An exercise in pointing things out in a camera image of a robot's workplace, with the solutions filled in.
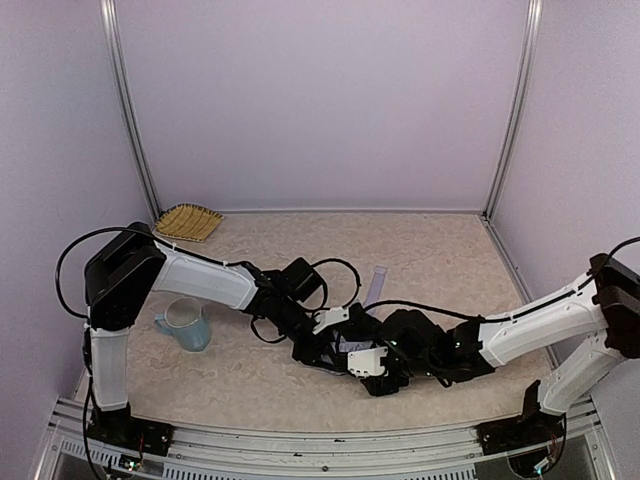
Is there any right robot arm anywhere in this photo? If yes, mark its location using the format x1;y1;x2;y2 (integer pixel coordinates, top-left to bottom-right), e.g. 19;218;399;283
347;254;639;455

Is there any aluminium corner post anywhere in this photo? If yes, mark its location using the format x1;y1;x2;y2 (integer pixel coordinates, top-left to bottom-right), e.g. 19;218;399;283
100;0;163;220
482;0;544;223

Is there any right aluminium corner post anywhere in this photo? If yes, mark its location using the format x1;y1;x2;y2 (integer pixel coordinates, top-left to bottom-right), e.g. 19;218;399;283
482;0;544;223

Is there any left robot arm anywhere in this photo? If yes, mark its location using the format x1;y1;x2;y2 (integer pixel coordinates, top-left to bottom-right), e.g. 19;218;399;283
71;222;391;455

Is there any yellow woven mat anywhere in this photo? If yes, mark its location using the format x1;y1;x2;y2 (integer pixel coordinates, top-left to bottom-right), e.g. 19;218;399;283
154;203;224;243

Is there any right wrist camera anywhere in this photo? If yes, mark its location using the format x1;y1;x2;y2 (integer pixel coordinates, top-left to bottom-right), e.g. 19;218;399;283
347;347;388;378

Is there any light blue mug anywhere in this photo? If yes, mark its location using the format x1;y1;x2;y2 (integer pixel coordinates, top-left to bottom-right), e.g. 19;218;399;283
154;297;211;353

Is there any lilac folding umbrella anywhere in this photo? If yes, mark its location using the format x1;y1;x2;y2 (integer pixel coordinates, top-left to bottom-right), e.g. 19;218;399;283
335;267;389;377

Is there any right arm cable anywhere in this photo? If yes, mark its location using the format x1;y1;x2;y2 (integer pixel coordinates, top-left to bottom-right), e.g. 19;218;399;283
369;237;640;326

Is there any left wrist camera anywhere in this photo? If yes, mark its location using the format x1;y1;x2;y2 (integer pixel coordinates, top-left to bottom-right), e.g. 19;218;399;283
313;307;350;335

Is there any left aluminium corner post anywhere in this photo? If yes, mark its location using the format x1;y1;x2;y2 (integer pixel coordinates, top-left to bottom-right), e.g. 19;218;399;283
100;0;163;220

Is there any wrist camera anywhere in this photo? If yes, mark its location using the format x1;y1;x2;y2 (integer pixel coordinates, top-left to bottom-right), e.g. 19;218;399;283
347;347;388;378
313;307;350;335

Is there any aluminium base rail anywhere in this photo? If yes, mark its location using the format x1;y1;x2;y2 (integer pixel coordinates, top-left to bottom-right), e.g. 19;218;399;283
27;398;621;479

